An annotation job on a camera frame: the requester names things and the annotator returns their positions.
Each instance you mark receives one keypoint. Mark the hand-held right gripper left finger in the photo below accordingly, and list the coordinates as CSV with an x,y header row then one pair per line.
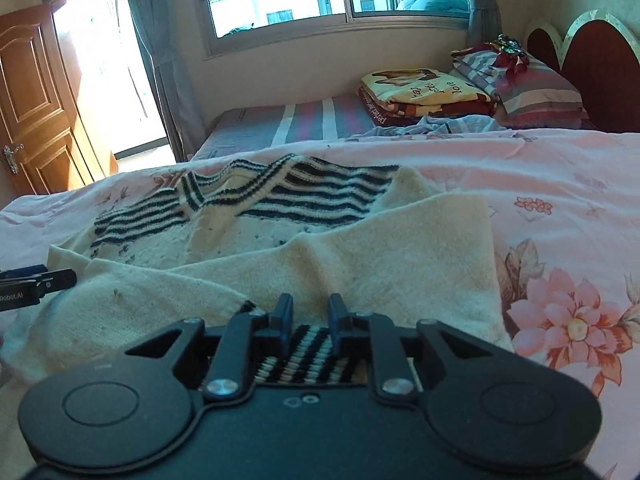
x,y
283,322

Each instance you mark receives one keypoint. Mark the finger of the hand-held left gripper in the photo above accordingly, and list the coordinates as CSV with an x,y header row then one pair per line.
x,y
57,279
22,273

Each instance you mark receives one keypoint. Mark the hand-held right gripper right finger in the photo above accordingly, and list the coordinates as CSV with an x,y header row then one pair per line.
x,y
336,322

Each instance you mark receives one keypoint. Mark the beige towel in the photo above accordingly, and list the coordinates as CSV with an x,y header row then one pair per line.
x,y
350,255

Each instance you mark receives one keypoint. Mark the wooden door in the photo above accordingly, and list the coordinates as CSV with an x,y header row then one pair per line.
x,y
40,110

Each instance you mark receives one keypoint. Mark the striped mattress sheet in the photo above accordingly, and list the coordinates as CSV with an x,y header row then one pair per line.
x,y
310,122

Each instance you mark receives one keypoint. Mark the light blue cloth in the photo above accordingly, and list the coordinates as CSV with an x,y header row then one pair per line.
x,y
450,125

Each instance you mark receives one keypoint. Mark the grey curtain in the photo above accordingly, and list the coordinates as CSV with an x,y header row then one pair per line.
x,y
160,60
482,0

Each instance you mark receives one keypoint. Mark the folded yellow printed blanket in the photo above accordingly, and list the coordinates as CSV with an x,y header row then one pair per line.
x,y
425,90

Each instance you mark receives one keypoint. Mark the pink floral bedsheet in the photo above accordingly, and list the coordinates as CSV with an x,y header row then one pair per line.
x,y
565,200

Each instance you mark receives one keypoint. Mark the striped pillow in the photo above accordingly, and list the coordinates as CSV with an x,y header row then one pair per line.
x,y
540,90

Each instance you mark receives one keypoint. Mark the red ribbon decoration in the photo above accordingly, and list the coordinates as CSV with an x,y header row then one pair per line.
x,y
510,55

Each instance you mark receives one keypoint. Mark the red scalloped headboard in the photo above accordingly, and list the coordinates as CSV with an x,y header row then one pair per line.
x,y
600,60

